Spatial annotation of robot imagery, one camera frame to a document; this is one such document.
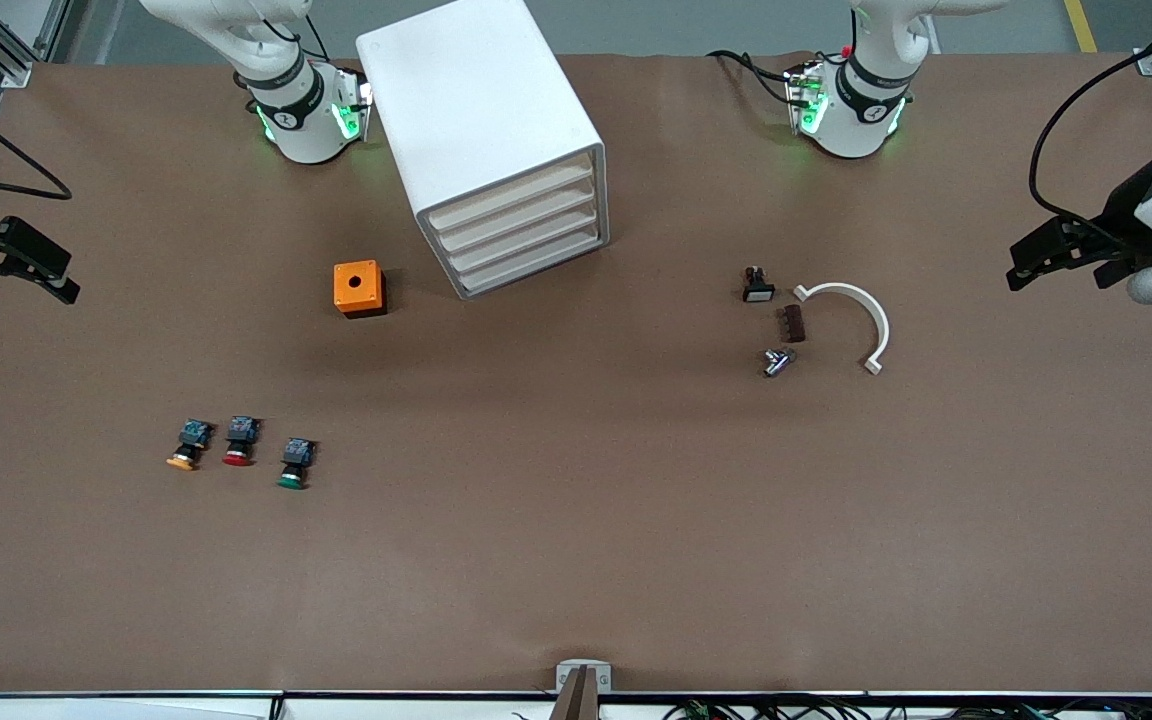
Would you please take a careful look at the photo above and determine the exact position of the green mushroom push button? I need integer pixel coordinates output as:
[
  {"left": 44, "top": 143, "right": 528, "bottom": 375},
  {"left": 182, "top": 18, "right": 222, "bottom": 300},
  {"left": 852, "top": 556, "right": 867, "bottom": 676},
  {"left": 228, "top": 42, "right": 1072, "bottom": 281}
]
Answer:
[{"left": 276, "top": 437, "right": 317, "bottom": 491}]

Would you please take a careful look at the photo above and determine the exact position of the white plastic drawer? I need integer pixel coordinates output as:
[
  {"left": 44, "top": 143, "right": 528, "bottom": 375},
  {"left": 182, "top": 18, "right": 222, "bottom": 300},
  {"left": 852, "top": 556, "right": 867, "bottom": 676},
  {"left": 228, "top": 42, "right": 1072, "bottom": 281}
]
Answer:
[
  {"left": 452, "top": 222, "right": 605, "bottom": 297},
  {"left": 426, "top": 163, "right": 597, "bottom": 234},
  {"left": 434, "top": 183, "right": 599, "bottom": 253},
  {"left": 443, "top": 203, "right": 601, "bottom": 273}
]

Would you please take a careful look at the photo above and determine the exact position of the yellow mushroom push button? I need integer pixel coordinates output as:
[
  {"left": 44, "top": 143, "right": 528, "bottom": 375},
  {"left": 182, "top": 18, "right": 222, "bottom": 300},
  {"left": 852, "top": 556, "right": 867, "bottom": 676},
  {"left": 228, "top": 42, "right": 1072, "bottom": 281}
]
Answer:
[{"left": 166, "top": 418, "right": 214, "bottom": 471}]

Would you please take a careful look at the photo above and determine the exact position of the red mushroom push button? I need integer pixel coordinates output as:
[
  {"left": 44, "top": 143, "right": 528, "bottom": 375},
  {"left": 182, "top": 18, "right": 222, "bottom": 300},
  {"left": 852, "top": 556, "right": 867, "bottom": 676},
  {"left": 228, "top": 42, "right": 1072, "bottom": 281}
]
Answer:
[{"left": 221, "top": 415, "right": 264, "bottom": 467}]

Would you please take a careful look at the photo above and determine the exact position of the white drawer cabinet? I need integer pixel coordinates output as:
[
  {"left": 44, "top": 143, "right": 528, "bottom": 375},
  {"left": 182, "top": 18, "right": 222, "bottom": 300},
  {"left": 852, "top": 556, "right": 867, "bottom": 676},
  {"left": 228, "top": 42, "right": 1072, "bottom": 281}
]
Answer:
[{"left": 356, "top": 0, "right": 610, "bottom": 301}]

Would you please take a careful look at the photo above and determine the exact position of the white paper sheet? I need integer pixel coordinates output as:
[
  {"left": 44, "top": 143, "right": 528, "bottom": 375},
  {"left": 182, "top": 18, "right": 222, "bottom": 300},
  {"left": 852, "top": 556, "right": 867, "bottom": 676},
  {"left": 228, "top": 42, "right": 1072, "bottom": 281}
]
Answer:
[{"left": 0, "top": 697, "right": 277, "bottom": 720}]

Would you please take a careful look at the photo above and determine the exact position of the brown bar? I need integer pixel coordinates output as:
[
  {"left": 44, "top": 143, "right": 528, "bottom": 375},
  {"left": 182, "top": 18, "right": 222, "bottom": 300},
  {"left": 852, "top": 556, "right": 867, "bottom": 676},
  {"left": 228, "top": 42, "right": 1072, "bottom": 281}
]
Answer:
[{"left": 551, "top": 667, "right": 602, "bottom": 720}]

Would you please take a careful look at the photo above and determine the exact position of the white half-ring pipe clamp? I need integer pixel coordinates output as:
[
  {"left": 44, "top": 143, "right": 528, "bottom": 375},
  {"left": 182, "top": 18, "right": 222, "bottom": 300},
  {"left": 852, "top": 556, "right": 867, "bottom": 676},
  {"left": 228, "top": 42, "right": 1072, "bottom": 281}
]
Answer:
[{"left": 793, "top": 283, "right": 890, "bottom": 376}]

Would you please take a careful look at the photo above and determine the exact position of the orange button enclosure box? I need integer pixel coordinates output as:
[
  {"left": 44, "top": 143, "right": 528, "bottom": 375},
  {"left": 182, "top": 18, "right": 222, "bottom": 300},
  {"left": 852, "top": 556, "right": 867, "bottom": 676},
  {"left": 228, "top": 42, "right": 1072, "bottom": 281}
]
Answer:
[{"left": 333, "top": 260, "right": 387, "bottom": 319}]

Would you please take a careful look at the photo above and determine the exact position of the tangled cable bundle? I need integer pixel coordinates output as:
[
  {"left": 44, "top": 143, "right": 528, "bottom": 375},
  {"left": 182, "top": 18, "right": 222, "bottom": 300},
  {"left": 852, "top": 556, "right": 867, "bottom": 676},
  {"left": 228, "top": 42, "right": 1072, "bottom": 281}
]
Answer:
[{"left": 661, "top": 698, "right": 1152, "bottom": 720}]

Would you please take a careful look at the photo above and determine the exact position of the grey metal bracket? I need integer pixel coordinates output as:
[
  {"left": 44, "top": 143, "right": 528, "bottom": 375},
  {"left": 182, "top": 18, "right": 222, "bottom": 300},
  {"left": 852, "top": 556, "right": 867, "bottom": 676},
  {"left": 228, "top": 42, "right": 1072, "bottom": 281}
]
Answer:
[{"left": 556, "top": 660, "right": 613, "bottom": 694}]

